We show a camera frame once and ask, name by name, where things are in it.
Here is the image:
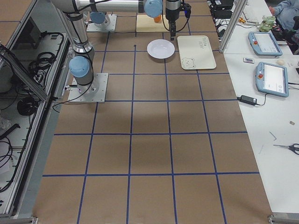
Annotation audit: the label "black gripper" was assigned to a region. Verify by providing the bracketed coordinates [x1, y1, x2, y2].
[165, 0, 180, 41]

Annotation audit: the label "orange fruit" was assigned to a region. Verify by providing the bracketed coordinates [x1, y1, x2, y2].
[154, 15, 162, 23]

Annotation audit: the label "cream bear tray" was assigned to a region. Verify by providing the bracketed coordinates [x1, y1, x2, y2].
[177, 35, 216, 70]

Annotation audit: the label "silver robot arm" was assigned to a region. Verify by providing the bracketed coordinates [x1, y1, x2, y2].
[51, 0, 183, 87]
[90, 12, 110, 26]

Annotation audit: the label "white round plate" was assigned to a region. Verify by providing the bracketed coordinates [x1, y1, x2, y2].
[147, 39, 175, 59]

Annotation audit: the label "wooden cutting board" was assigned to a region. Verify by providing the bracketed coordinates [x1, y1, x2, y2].
[136, 14, 169, 33]

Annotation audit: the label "small white blue box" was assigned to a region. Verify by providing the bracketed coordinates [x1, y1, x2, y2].
[243, 57, 255, 64]

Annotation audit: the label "far blue teach pendant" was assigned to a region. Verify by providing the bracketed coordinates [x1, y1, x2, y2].
[248, 32, 283, 56]

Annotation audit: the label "blue teach pendant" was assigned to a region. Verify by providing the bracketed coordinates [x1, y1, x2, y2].
[248, 32, 283, 56]
[255, 62, 289, 98]

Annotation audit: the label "green white toy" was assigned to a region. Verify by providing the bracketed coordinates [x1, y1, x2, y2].
[258, 15, 276, 32]

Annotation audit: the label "black power adapter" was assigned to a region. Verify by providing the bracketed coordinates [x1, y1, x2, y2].
[237, 95, 257, 106]

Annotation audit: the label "near blue teach pendant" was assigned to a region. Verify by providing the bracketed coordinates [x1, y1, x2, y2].
[255, 62, 289, 98]

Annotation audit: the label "seated person in blue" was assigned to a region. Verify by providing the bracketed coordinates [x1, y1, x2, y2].
[269, 0, 299, 44]

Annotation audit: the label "black scissors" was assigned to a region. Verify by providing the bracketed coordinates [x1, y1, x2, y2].
[274, 143, 299, 155]

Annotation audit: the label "aluminium frame post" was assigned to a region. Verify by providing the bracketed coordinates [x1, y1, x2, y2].
[219, 0, 247, 53]

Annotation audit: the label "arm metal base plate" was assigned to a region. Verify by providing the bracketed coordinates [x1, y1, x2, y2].
[68, 73, 108, 104]
[86, 14, 117, 33]

